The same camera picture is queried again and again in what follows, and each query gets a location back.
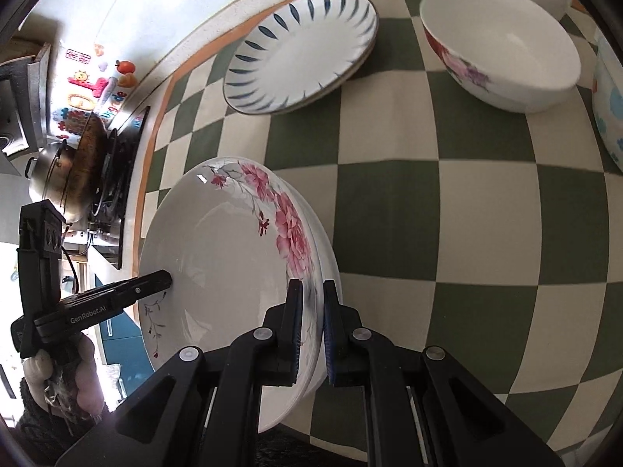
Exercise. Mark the steel pot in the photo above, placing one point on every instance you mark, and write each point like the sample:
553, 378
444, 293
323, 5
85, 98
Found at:
49, 171

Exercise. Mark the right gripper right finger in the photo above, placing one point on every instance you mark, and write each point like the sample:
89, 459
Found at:
346, 358

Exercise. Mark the blue cabinet front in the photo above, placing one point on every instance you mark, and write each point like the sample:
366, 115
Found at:
123, 345

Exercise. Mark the black gas stove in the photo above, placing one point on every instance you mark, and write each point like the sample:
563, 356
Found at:
107, 217

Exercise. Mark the pink floral plate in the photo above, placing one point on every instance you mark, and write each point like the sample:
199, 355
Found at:
232, 234

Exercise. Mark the green checkered mat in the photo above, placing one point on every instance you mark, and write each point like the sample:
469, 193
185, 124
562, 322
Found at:
497, 236

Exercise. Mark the blue leaf pattern plate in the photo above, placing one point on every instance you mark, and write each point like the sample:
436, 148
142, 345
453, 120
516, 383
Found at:
299, 53

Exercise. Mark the red floral white bowl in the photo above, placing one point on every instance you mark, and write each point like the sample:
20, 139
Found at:
510, 54

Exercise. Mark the gloved left hand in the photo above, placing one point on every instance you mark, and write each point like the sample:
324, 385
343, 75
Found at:
71, 390

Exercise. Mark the blue patterned white bowl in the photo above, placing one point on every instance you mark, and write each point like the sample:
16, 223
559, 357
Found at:
607, 103

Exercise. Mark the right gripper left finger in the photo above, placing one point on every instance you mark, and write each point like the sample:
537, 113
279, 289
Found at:
281, 365

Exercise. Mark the colourful wall stickers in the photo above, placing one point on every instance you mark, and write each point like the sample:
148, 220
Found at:
89, 82

